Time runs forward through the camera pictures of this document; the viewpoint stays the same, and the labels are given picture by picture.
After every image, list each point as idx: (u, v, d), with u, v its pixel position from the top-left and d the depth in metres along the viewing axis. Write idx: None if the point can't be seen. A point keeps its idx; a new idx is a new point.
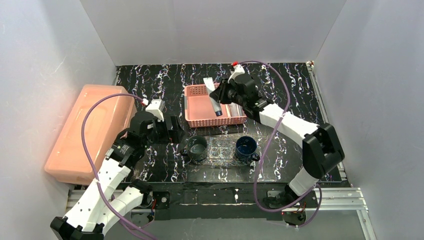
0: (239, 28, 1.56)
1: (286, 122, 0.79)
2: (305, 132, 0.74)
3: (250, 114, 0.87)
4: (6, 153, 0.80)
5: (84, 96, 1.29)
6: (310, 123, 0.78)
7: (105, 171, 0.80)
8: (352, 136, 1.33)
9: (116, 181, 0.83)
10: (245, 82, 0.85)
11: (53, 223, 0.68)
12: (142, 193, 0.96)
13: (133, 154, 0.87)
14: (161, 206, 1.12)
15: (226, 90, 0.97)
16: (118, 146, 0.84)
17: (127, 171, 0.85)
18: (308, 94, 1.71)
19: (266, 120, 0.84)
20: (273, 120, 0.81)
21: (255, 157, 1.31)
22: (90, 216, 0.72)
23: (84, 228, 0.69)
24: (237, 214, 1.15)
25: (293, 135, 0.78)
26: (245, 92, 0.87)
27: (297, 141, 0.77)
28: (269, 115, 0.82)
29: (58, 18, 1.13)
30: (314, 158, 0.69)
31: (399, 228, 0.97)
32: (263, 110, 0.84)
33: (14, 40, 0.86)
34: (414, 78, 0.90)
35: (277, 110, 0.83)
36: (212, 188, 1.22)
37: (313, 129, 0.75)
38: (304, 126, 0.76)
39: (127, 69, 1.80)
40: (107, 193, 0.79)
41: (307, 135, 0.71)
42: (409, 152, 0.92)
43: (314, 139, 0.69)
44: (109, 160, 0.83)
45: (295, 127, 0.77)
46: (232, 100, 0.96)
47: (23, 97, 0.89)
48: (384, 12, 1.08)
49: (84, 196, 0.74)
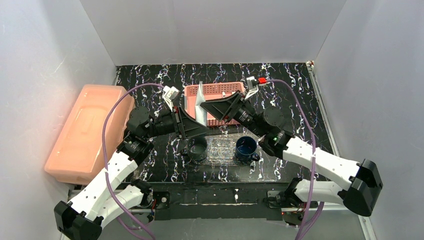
0: (239, 28, 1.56)
1: (322, 163, 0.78)
2: (348, 174, 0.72)
3: (271, 151, 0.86)
4: (6, 153, 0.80)
5: (84, 96, 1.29)
6: (349, 161, 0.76)
7: (115, 163, 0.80)
8: (352, 136, 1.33)
9: (124, 174, 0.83)
10: (278, 124, 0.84)
11: (56, 206, 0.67)
12: (143, 193, 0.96)
13: (142, 151, 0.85)
14: (161, 206, 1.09)
15: (238, 109, 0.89)
16: (129, 142, 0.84)
17: (134, 166, 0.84)
18: (308, 94, 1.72)
19: (292, 157, 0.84)
20: (302, 158, 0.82)
21: (256, 157, 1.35)
22: (94, 204, 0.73)
23: (86, 215, 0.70)
24: (237, 214, 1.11)
25: (331, 176, 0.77)
26: (272, 131, 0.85)
27: (337, 182, 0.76)
28: (296, 154, 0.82)
29: (58, 17, 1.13)
30: (365, 203, 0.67)
31: (399, 228, 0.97)
32: (288, 148, 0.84)
33: (13, 40, 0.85)
34: (414, 78, 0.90)
35: (306, 147, 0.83)
36: (212, 189, 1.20)
37: (355, 169, 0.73)
38: (343, 166, 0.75)
39: (127, 69, 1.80)
40: (113, 185, 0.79)
41: (355, 181, 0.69)
42: (408, 152, 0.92)
43: (361, 182, 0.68)
44: (119, 153, 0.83)
45: (333, 169, 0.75)
46: (243, 122, 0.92)
47: (23, 97, 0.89)
48: (385, 13, 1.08)
49: (91, 184, 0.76)
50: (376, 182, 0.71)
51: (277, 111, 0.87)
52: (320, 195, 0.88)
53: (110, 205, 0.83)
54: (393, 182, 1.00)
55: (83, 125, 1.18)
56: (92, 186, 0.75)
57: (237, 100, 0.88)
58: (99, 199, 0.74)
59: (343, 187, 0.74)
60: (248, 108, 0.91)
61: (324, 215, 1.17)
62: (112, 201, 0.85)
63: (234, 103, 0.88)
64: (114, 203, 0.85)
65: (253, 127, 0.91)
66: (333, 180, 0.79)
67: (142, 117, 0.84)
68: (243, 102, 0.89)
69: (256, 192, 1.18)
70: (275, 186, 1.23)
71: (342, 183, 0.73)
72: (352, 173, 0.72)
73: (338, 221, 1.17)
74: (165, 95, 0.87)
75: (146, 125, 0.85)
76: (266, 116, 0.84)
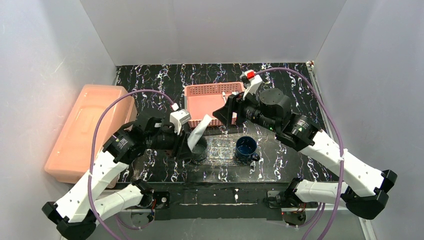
0: (239, 28, 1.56)
1: (348, 168, 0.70)
2: (373, 185, 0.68)
3: (291, 141, 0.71)
4: (6, 153, 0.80)
5: (84, 96, 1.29)
6: (374, 169, 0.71)
7: (100, 165, 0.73)
8: (352, 136, 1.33)
9: (111, 176, 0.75)
10: (279, 102, 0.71)
11: (43, 208, 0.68)
12: (142, 194, 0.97)
13: (132, 150, 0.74)
14: (161, 206, 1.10)
15: (242, 109, 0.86)
16: (116, 139, 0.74)
17: (123, 167, 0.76)
18: (308, 94, 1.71)
19: (316, 154, 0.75)
20: (327, 158, 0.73)
21: (255, 157, 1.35)
22: (79, 208, 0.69)
23: (70, 220, 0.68)
24: (237, 214, 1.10)
25: (351, 181, 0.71)
26: (280, 115, 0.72)
27: (354, 186, 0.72)
28: (322, 153, 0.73)
29: (58, 17, 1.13)
30: (376, 213, 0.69)
31: (400, 228, 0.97)
32: (315, 144, 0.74)
33: (14, 40, 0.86)
34: (414, 77, 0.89)
35: (333, 147, 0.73)
36: (212, 189, 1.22)
37: (380, 179, 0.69)
38: (369, 175, 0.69)
39: (127, 69, 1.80)
40: (100, 187, 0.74)
41: (381, 194, 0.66)
42: (408, 152, 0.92)
43: (385, 196, 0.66)
44: (105, 153, 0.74)
45: (359, 176, 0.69)
46: (252, 120, 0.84)
47: (23, 97, 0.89)
48: (385, 13, 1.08)
49: (76, 186, 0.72)
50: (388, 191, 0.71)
51: (276, 92, 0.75)
52: (324, 196, 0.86)
53: (107, 202, 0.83)
54: None
55: (83, 126, 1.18)
56: (76, 189, 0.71)
57: (231, 103, 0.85)
58: (83, 203, 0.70)
59: (358, 193, 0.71)
60: (253, 103, 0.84)
61: (324, 215, 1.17)
62: (110, 198, 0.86)
63: (230, 106, 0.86)
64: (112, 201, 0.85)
65: (262, 119, 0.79)
66: (347, 182, 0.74)
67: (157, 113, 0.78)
68: (240, 102, 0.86)
69: (256, 192, 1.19)
70: (275, 186, 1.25)
71: (362, 191, 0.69)
72: (377, 184, 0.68)
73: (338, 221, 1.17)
74: (181, 119, 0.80)
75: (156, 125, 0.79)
76: (263, 98, 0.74)
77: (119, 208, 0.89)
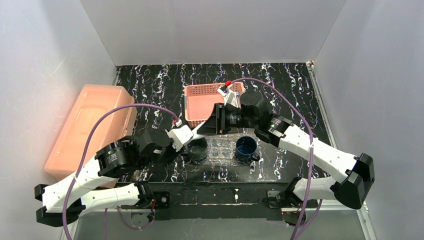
0: (239, 28, 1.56)
1: (319, 154, 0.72)
2: (345, 168, 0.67)
3: (266, 137, 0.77)
4: (7, 153, 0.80)
5: (84, 96, 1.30)
6: (347, 154, 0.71)
7: (86, 170, 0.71)
8: (352, 136, 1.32)
9: (95, 184, 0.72)
10: (256, 103, 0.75)
11: (36, 189, 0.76)
12: (139, 198, 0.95)
13: (121, 168, 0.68)
14: (161, 206, 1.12)
15: (225, 117, 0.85)
16: (109, 153, 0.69)
17: (108, 178, 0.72)
18: (308, 94, 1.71)
19: (289, 147, 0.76)
20: (299, 148, 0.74)
21: (255, 157, 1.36)
22: (56, 203, 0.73)
23: (48, 210, 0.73)
24: (237, 214, 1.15)
25: (327, 168, 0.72)
26: (256, 114, 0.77)
27: (332, 174, 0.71)
28: (294, 143, 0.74)
29: (58, 17, 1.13)
30: (358, 197, 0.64)
31: (400, 228, 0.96)
32: (286, 136, 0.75)
33: (13, 40, 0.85)
34: (414, 77, 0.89)
35: (304, 137, 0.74)
36: (212, 189, 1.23)
37: (352, 162, 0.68)
38: (340, 159, 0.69)
39: (127, 69, 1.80)
40: (82, 191, 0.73)
41: (352, 175, 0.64)
42: (408, 152, 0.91)
43: (358, 176, 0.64)
44: (95, 160, 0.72)
45: (330, 161, 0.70)
46: (235, 124, 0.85)
47: (23, 97, 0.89)
48: (385, 13, 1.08)
49: (62, 180, 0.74)
50: (370, 176, 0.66)
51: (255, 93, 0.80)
52: (317, 191, 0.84)
53: (99, 196, 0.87)
54: (394, 182, 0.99)
55: (83, 126, 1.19)
56: (62, 185, 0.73)
57: (218, 110, 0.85)
58: (62, 200, 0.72)
59: (338, 180, 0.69)
60: (232, 109, 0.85)
61: (323, 216, 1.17)
62: (105, 193, 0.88)
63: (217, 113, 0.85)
64: (105, 195, 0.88)
65: (246, 120, 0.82)
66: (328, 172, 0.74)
67: (163, 140, 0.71)
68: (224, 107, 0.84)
69: (256, 192, 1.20)
70: (275, 187, 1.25)
71: (338, 175, 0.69)
72: (349, 167, 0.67)
73: (338, 221, 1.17)
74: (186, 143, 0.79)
75: (156, 151, 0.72)
76: (242, 99, 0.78)
77: (111, 204, 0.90)
